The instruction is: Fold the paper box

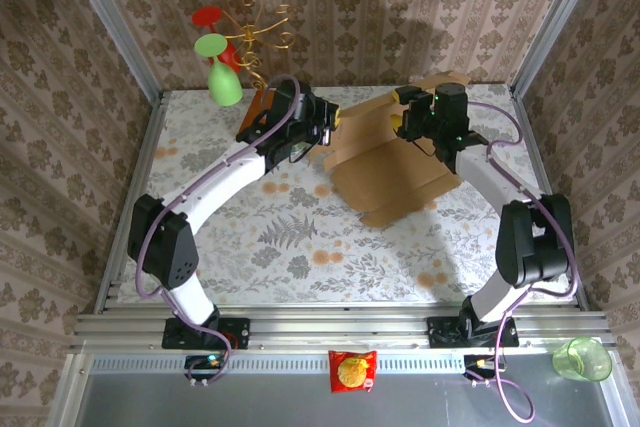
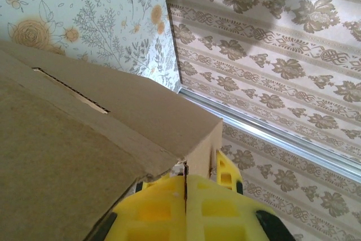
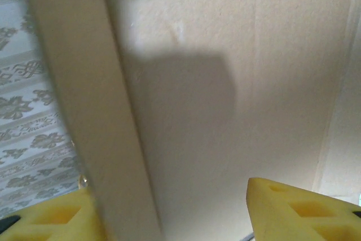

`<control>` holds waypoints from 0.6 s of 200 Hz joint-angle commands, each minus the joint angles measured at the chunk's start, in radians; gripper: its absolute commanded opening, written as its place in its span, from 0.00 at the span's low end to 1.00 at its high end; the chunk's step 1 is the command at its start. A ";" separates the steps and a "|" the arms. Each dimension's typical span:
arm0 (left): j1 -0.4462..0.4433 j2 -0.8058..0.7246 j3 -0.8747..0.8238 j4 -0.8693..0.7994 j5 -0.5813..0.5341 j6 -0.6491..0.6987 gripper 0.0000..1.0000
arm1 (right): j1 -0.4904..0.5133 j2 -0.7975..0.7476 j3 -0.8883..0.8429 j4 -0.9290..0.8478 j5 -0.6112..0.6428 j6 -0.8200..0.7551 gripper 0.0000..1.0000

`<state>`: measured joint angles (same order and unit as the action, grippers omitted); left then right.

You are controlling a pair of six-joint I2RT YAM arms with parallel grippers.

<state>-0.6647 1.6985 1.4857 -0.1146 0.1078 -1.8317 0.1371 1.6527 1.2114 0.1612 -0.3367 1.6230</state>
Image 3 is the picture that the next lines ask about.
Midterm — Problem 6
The brown cardboard paper box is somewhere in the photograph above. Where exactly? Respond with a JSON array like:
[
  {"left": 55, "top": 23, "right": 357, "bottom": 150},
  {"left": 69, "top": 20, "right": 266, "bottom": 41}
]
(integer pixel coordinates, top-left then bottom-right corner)
[{"left": 16, "top": 0, "right": 361, "bottom": 241}]

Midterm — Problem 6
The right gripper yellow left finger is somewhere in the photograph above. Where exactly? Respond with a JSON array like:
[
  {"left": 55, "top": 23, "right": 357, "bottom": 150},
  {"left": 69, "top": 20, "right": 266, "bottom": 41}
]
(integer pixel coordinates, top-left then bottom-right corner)
[{"left": 0, "top": 187, "right": 107, "bottom": 241}]

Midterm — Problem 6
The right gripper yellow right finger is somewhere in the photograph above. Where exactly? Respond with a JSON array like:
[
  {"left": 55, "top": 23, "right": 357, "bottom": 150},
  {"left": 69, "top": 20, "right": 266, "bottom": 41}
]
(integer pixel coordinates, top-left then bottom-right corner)
[{"left": 246, "top": 177, "right": 361, "bottom": 241}]

